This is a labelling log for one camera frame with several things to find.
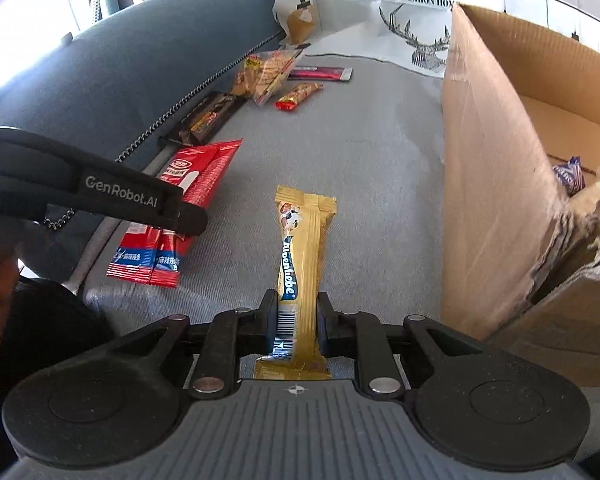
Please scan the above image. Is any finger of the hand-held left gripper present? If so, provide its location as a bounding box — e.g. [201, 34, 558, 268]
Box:
[172, 191, 209, 237]

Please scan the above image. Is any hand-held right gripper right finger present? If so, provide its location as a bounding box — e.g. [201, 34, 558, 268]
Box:
[316, 291, 486, 396]

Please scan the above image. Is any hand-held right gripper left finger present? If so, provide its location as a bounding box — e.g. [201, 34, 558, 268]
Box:
[102, 289, 280, 401]

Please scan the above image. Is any red twin snack packet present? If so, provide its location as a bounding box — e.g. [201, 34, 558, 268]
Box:
[106, 138, 244, 289]

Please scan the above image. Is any golden candy bar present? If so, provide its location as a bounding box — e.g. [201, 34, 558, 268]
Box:
[254, 185, 338, 383]

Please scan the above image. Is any dark brown snack packet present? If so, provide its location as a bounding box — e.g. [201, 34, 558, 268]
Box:
[160, 91, 246, 148]

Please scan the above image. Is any clear biscuit bag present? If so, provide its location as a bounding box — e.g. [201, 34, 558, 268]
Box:
[230, 47, 306, 107]

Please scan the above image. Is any purple silver stick sachet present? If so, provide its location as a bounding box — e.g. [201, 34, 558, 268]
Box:
[286, 65, 354, 82]

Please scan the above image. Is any cardboard box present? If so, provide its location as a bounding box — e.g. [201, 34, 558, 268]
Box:
[440, 2, 600, 388]

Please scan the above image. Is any purple white snack packet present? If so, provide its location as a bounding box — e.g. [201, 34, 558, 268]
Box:
[551, 156, 587, 197]

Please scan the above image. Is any small red sausage packet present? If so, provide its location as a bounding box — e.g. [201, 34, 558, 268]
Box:
[275, 81, 325, 112]

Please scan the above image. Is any grey sofa seat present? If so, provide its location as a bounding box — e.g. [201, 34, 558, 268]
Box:
[82, 42, 600, 461]

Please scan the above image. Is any white deer print cushion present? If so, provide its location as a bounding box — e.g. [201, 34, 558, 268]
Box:
[252, 0, 600, 78]

